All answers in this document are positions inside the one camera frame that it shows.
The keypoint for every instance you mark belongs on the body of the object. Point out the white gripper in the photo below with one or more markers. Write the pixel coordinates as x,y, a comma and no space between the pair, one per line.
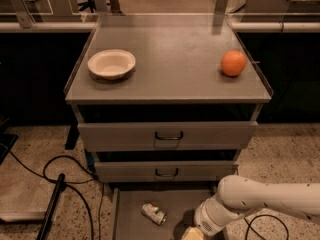
206,221

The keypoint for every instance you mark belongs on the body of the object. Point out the crushed 7up soda can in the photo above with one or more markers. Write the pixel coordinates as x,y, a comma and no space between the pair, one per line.
153,213

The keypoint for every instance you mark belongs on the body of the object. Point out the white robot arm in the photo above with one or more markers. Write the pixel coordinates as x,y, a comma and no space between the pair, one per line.
238,197

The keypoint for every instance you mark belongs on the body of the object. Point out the bottom grey open drawer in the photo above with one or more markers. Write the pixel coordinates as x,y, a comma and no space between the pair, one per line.
177,200

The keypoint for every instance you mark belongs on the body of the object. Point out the middle grey drawer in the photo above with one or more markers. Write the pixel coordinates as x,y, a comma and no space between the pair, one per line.
152,166

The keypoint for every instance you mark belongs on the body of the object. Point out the top grey drawer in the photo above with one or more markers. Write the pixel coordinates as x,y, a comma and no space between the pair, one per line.
165,127

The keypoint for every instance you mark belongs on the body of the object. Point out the grey drawer cabinet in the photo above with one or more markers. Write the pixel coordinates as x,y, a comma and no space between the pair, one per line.
177,63

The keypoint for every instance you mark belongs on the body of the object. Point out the black bar on floor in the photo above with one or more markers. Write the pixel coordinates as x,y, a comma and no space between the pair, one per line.
46,223

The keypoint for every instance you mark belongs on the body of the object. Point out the orange fruit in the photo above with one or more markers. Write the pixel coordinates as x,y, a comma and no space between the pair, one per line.
233,63

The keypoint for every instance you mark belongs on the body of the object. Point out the white paper bowl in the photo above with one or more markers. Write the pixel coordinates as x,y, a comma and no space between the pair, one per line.
111,64

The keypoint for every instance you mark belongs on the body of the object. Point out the white horizontal rail pipe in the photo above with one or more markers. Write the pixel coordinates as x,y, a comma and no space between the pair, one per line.
272,27

